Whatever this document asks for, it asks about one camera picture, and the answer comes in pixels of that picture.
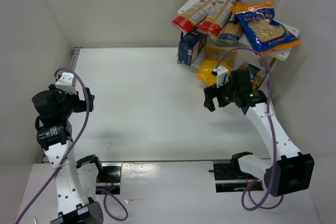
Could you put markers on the yellow pasta bag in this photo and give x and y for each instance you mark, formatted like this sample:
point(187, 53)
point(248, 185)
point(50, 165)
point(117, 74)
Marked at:
point(212, 56)

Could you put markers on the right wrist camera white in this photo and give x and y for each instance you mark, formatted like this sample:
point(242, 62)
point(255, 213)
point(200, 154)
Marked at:
point(220, 73)

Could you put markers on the blue orange orecchiette bag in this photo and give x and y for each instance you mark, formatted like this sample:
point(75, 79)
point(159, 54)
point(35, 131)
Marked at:
point(262, 32)

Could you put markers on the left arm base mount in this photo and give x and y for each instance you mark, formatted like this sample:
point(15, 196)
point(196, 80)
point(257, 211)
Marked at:
point(109, 178)

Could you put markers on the dark blue pasta box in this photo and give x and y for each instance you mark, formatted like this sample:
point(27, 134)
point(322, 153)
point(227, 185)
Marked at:
point(190, 46)

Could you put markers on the right red spaghetti pack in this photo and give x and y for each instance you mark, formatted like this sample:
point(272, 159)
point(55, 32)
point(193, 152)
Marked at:
point(217, 18)

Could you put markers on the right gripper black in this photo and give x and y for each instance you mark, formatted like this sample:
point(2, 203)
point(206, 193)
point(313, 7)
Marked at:
point(219, 96)

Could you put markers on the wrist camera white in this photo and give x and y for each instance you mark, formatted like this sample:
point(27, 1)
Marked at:
point(66, 83)
point(220, 73)

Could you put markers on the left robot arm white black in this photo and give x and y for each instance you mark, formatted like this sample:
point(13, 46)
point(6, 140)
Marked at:
point(74, 180)

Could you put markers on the blue clear pasta bag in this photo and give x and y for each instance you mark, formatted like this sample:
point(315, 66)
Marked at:
point(254, 73)

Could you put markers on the red spaghetti pack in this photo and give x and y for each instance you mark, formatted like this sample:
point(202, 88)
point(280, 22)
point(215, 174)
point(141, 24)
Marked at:
point(194, 15)
point(217, 18)

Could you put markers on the dark blue spaghetti pack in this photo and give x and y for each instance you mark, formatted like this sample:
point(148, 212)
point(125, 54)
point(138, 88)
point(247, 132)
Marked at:
point(232, 31)

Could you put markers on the white two-tier shelf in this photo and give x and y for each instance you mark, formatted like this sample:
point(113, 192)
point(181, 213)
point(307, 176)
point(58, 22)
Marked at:
point(274, 57)

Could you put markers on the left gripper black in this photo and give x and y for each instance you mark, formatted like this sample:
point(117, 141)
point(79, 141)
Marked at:
point(85, 102)

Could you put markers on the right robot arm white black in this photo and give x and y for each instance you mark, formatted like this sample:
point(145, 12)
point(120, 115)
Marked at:
point(288, 170)

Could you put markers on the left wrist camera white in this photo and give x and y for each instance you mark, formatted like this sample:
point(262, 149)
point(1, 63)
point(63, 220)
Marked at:
point(66, 83)

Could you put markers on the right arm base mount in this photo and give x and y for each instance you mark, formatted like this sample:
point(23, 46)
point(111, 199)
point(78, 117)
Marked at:
point(226, 180)

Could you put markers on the left red spaghetti pack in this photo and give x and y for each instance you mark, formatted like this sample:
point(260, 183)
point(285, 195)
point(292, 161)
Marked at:
point(194, 15)

